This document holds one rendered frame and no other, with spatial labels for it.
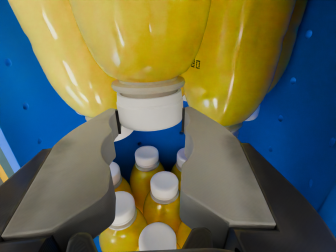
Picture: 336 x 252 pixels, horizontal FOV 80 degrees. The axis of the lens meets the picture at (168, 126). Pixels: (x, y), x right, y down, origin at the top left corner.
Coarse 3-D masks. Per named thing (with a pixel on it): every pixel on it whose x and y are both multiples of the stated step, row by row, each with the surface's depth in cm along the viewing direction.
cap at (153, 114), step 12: (120, 96) 11; (168, 96) 10; (180, 96) 11; (120, 108) 11; (132, 108) 10; (144, 108) 10; (156, 108) 10; (168, 108) 10; (180, 108) 11; (120, 120) 11; (132, 120) 11; (144, 120) 10; (156, 120) 10; (168, 120) 11; (180, 120) 12
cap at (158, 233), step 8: (152, 224) 22; (160, 224) 22; (144, 232) 21; (152, 232) 21; (160, 232) 21; (168, 232) 21; (144, 240) 20; (152, 240) 20; (160, 240) 20; (168, 240) 20; (144, 248) 20; (152, 248) 20; (160, 248) 20; (168, 248) 20
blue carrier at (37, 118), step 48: (0, 0) 17; (0, 48) 17; (0, 96) 17; (48, 96) 23; (288, 96) 21; (0, 144) 18; (48, 144) 24; (144, 144) 36; (288, 144) 21; (96, 240) 38
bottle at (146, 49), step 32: (96, 0) 7; (128, 0) 7; (160, 0) 7; (192, 0) 8; (96, 32) 8; (128, 32) 8; (160, 32) 8; (192, 32) 9; (128, 64) 9; (160, 64) 9; (128, 96) 10; (160, 96) 10
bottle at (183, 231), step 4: (180, 224) 27; (184, 224) 26; (180, 228) 26; (184, 228) 25; (188, 228) 25; (180, 232) 26; (184, 232) 25; (188, 232) 24; (176, 236) 27; (180, 236) 26; (184, 236) 25; (176, 240) 27; (180, 240) 25; (184, 240) 25; (180, 244) 25
